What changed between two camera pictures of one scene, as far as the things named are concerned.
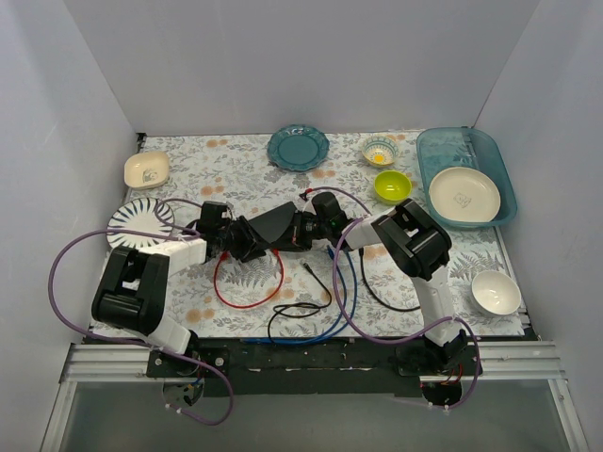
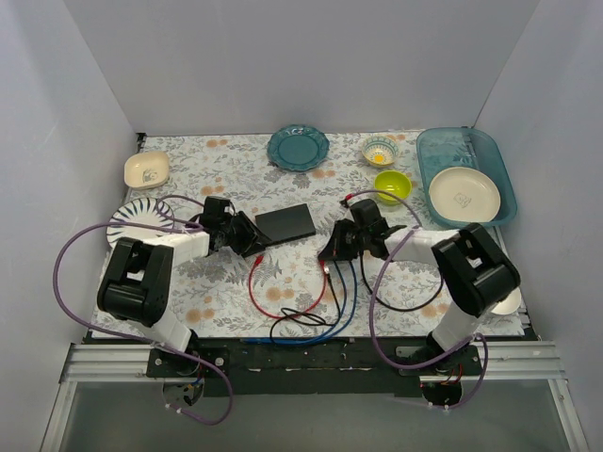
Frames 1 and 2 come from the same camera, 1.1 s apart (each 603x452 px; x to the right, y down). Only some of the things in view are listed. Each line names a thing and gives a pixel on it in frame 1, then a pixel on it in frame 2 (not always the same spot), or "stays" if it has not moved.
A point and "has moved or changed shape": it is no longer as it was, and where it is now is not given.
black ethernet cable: [285, 306] has moved or changed shape
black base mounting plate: [311, 367] stays
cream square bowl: [146, 169] stays
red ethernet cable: [222, 257] to [261, 258]
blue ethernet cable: [323, 334] stays
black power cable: [361, 252] stays
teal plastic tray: [441, 149] stays
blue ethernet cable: [351, 312] stays
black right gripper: [292, 226] to [349, 238]
